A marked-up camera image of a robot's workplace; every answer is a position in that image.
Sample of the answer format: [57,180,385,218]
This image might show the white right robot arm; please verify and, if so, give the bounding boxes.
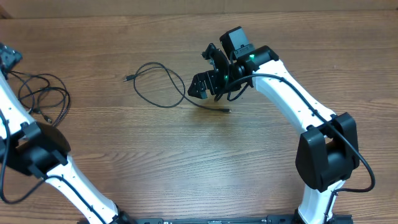
[188,26,359,223]

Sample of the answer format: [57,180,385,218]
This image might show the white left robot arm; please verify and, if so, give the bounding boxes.
[1,45,134,223]

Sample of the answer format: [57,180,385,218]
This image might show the black USB cable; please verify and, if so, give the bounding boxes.
[123,62,232,113]

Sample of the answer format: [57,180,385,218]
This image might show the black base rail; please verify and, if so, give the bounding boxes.
[133,213,354,224]

